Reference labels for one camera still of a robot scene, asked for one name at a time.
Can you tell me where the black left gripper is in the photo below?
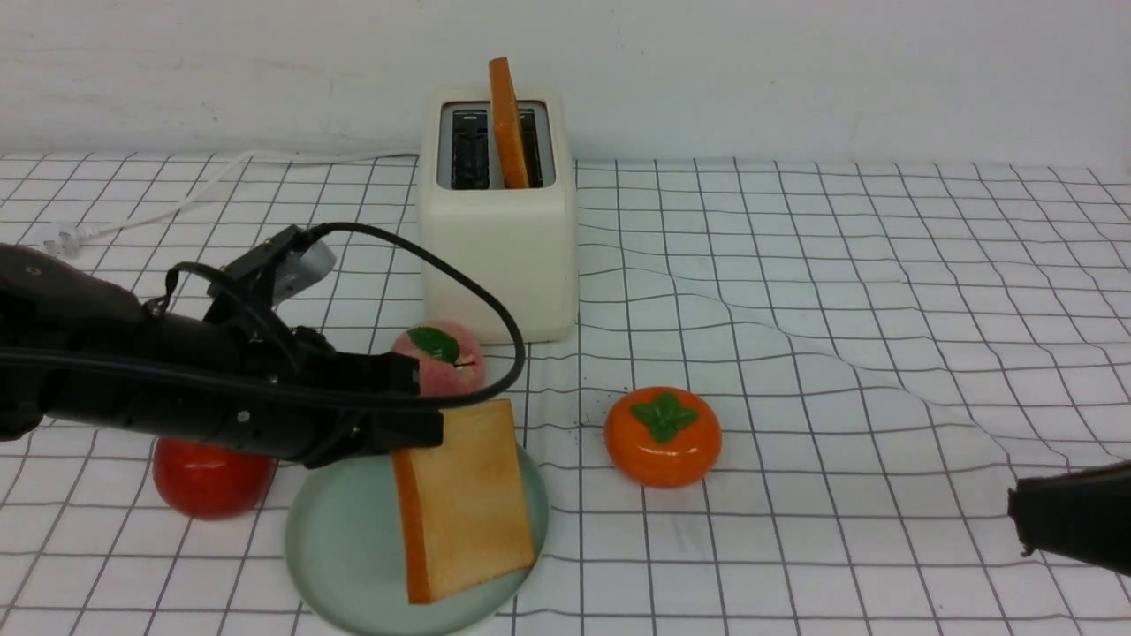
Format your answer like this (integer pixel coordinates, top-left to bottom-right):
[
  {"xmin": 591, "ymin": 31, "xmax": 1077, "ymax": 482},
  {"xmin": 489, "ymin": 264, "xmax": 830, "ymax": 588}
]
[{"xmin": 202, "ymin": 329, "xmax": 444, "ymax": 469}]

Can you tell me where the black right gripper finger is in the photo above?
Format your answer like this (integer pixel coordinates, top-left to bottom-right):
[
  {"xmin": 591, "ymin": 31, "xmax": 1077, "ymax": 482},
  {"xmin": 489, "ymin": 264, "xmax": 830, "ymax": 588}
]
[{"xmin": 1007, "ymin": 462, "xmax": 1130, "ymax": 576}]

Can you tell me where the toast slice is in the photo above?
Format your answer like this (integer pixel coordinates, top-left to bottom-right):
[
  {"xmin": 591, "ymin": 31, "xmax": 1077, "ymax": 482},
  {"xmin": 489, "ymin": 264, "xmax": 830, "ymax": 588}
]
[
  {"xmin": 391, "ymin": 398, "xmax": 535, "ymax": 605},
  {"xmin": 487, "ymin": 57, "xmax": 530, "ymax": 189}
]

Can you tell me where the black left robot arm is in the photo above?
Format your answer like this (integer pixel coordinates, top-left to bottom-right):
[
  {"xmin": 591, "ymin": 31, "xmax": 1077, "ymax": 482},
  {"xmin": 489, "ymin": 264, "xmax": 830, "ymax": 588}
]
[{"xmin": 1, "ymin": 244, "xmax": 444, "ymax": 467}]

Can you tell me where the cream white toaster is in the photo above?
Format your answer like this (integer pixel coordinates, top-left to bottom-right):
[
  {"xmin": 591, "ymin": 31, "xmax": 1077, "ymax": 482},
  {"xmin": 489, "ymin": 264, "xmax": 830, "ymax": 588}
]
[{"xmin": 416, "ymin": 84, "xmax": 579, "ymax": 343}]

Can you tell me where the red apple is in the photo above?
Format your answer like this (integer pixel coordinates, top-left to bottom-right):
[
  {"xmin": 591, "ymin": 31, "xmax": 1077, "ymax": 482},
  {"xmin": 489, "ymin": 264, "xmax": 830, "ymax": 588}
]
[{"xmin": 153, "ymin": 438, "xmax": 275, "ymax": 519}]

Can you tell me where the mint green plate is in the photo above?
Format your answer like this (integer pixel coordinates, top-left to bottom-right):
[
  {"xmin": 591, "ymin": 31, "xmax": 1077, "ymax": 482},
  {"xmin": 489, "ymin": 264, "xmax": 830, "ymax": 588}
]
[{"xmin": 284, "ymin": 456, "xmax": 533, "ymax": 635}]

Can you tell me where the pink peach with leaf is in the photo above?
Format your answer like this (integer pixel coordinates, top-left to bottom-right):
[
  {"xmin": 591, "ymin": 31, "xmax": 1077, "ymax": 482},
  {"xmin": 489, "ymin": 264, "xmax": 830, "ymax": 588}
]
[{"xmin": 391, "ymin": 321, "xmax": 486, "ymax": 396}]

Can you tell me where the white grid tablecloth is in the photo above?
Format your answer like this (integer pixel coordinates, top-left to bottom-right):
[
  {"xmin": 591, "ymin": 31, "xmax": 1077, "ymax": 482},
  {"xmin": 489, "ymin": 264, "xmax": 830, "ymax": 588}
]
[{"xmin": 1, "ymin": 155, "xmax": 1130, "ymax": 635}]

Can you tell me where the orange persimmon with green leaf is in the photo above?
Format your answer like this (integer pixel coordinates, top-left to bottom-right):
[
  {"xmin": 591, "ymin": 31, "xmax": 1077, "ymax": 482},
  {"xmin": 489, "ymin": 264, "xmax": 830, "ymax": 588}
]
[{"xmin": 604, "ymin": 386, "xmax": 723, "ymax": 488}]

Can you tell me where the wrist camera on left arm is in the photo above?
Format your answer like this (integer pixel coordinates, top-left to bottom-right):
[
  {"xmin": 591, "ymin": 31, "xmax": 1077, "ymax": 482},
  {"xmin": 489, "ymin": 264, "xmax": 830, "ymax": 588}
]
[{"xmin": 221, "ymin": 225, "xmax": 337, "ymax": 307}]

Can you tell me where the white toaster power cord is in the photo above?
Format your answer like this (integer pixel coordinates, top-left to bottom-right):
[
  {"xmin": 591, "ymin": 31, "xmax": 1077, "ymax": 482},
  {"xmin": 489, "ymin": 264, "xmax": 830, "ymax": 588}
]
[{"xmin": 42, "ymin": 152, "xmax": 421, "ymax": 261}]

